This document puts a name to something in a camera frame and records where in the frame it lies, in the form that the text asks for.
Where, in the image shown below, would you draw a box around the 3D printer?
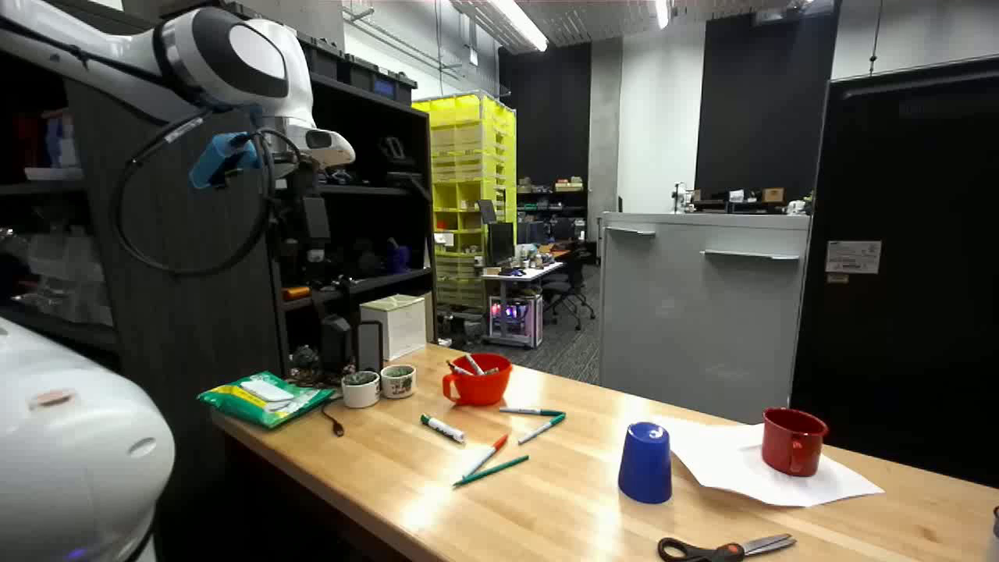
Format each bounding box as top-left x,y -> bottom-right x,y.
484,290 -> 548,349

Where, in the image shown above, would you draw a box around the white paper label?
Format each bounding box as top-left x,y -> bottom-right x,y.
825,238 -> 885,279

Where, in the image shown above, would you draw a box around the blue plastic cup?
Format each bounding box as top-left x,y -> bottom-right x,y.
616,417 -> 675,507

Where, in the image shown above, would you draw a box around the dark red mug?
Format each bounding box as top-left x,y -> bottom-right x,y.
759,405 -> 832,480

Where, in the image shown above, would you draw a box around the white paper sheet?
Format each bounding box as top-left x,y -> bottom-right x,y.
665,417 -> 888,512

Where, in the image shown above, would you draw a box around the green pen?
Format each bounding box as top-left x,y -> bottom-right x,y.
515,409 -> 570,449
451,452 -> 532,490

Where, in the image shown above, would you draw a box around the green wipes packet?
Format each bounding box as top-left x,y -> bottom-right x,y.
198,367 -> 338,432

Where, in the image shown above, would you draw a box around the pale spoon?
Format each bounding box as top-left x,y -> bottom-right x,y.
447,349 -> 489,381

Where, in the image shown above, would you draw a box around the computer monitor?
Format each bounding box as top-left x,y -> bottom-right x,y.
480,219 -> 518,267

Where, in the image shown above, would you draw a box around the small white plant pot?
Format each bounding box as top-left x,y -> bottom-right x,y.
338,367 -> 385,409
378,362 -> 418,404

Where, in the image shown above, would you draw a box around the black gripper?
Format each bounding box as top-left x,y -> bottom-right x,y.
290,164 -> 338,254

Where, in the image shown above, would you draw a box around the white box device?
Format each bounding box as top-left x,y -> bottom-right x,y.
357,290 -> 430,367

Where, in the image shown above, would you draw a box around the black office chair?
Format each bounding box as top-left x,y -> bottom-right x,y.
540,241 -> 601,334

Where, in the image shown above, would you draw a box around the black handled scissors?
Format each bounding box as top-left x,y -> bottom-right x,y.
656,529 -> 800,562

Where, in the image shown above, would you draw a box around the yellow storage bin rack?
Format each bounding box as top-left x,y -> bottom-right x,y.
413,91 -> 522,312

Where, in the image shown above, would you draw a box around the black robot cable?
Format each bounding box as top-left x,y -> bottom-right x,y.
109,110 -> 287,282

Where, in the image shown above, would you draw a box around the white marker green cap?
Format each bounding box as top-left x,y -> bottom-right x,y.
418,411 -> 468,446

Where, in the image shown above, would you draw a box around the orange-red bowl with handle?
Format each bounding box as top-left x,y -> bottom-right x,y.
442,349 -> 515,409

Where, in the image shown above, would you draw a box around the black cabinet door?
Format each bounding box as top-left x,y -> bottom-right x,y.
791,56 -> 999,488

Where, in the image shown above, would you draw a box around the black desktop speaker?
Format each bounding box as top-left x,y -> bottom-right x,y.
318,312 -> 357,379
353,318 -> 386,375

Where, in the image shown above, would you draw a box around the orange pen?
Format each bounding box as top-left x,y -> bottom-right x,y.
463,432 -> 512,480

